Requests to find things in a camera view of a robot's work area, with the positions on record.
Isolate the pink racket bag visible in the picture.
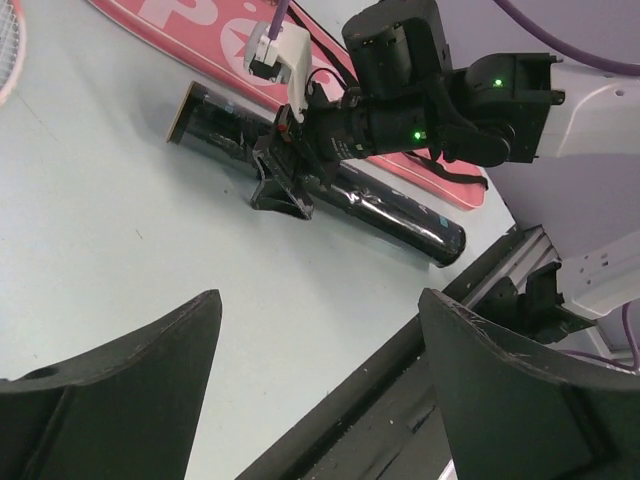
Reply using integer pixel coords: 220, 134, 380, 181
93, 0, 489, 211

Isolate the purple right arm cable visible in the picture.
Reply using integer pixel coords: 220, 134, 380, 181
267, 0, 640, 374

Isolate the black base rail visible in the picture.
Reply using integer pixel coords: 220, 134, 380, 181
232, 224, 521, 480

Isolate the black shuttlecock tube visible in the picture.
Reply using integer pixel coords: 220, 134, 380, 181
167, 81, 467, 268

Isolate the pink badminton racket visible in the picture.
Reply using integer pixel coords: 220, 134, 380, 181
0, 0, 27, 104

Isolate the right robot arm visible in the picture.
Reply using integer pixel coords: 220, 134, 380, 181
244, 1, 639, 267

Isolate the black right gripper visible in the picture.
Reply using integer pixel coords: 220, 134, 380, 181
250, 82, 350, 220

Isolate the aluminium base extrusion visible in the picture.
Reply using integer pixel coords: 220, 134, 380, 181
462, 226, 559, 307

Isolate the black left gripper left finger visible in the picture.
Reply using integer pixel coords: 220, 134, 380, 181
1, 290, 222, 479

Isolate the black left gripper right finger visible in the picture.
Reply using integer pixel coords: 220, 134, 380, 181
419, 289, 639, 479

